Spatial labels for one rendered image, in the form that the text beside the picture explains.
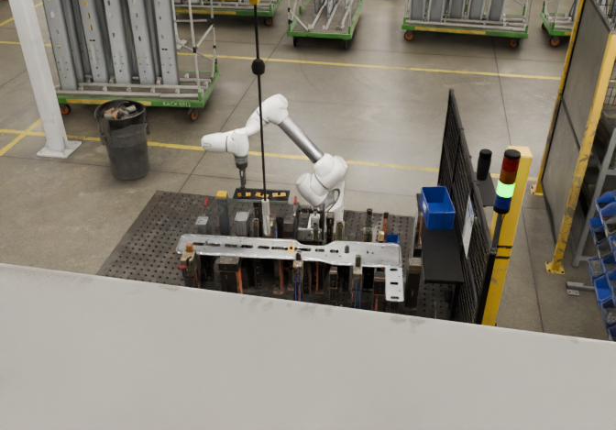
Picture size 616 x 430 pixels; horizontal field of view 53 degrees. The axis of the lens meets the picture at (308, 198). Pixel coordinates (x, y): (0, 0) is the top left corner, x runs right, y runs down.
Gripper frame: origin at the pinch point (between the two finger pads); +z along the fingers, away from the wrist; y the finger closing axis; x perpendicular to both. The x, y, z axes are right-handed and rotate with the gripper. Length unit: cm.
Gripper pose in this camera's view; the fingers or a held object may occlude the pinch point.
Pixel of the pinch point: (243, 188)
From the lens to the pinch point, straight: 398.2
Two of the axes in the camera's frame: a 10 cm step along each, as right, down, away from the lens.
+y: 0.8, 5.5, -8.3
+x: 10.0, -0.5, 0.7
